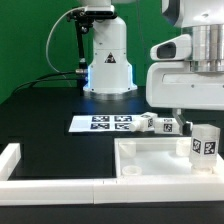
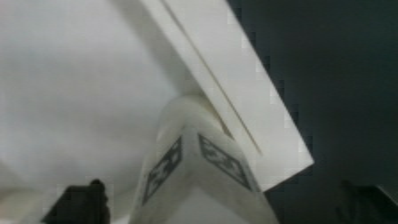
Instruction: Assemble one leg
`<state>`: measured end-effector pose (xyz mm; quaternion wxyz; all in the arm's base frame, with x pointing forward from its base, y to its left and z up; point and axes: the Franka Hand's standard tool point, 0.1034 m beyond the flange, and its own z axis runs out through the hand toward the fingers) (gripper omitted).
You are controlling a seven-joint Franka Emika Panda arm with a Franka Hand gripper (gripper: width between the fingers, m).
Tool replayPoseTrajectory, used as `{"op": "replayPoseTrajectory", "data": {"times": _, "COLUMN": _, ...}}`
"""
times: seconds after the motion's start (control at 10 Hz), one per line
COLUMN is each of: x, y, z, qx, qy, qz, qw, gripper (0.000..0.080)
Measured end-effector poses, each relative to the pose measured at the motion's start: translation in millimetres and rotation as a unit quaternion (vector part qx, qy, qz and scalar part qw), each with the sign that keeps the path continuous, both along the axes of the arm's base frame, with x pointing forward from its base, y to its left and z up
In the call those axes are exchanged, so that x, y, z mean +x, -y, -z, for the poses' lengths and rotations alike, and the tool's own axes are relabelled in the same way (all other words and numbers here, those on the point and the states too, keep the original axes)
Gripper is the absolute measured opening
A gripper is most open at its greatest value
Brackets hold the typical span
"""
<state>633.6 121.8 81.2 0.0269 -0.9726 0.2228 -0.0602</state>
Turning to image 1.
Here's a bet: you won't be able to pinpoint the white square table top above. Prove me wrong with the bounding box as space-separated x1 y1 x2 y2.
114 137 224 182

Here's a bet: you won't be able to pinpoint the grey cable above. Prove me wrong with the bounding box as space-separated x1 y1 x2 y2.
45 7 84 88

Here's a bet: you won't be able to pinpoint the white U-shaped fence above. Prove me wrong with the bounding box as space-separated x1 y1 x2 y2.
0 143 224 206

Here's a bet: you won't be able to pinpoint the paper sheet with tags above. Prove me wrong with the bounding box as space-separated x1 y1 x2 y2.
69 115 136 133

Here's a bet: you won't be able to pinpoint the black camera on pole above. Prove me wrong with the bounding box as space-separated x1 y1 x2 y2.
65 4 118 98

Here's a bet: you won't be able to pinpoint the black cables on table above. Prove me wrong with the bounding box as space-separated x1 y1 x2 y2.
12 70 81 95

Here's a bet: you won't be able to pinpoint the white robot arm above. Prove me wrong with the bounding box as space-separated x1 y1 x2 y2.
78 0 224 124

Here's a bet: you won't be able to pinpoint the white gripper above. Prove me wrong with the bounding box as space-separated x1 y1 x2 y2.
146 34 224 135

